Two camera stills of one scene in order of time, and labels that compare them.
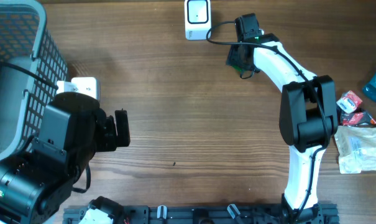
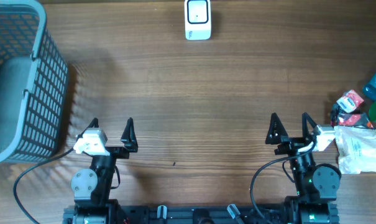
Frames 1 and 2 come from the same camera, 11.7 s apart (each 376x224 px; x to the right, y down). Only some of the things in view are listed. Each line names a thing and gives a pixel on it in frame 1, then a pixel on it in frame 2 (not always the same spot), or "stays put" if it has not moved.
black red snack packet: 355,119 stays put
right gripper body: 235,58 to 291,145
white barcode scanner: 197,19 stays put
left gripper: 106,124 to 127,137
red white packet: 349,102 stays put
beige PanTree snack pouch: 362,149 stays put
